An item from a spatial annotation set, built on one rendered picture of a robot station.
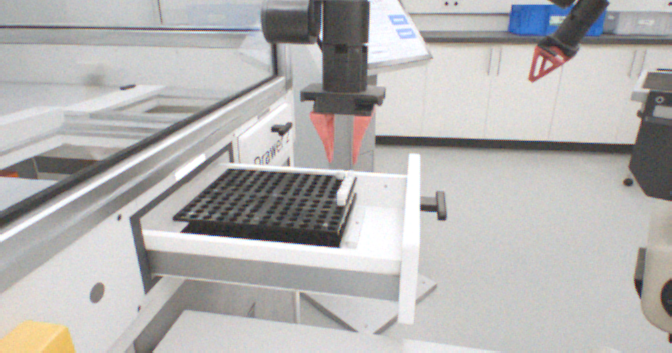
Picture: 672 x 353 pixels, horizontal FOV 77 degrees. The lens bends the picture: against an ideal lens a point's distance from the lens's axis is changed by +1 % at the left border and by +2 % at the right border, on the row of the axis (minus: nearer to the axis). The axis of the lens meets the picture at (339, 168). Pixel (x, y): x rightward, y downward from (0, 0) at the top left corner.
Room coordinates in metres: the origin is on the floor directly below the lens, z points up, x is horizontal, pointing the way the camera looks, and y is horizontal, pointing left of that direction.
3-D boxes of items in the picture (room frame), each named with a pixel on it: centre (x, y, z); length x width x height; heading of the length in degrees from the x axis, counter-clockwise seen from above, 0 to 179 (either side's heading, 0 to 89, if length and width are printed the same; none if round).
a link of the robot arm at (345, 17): (0.54, 0.00, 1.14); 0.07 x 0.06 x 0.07; 78
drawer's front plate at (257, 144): (0.89, 0.16, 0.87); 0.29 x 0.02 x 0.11; 170
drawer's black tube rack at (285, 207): (0.56, 0.10, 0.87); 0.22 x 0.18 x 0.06; 80
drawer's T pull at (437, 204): (0.52, -0.13, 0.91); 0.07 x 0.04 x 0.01; 170
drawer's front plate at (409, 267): (0.52, -0.10, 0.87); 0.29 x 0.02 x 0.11; 170
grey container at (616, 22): (3.56, -2.36, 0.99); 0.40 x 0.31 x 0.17; 83
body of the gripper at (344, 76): (0.53, -0.01, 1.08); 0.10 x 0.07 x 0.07; 80
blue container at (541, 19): (3.56, -1.71, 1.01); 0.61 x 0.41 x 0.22; 83
